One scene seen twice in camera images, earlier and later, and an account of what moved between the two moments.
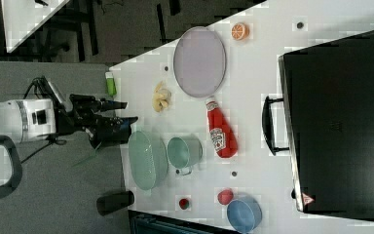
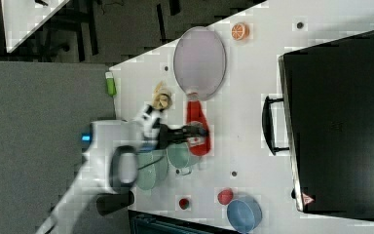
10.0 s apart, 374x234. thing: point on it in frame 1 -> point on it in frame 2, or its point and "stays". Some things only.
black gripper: (100, 130) -> (168, 135)
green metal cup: (184, 152) stays
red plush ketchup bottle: (222, 135) -> (196, 113)
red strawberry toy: (184, 204) stays
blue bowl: (243, 214) stays
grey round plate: (200, 61) stays
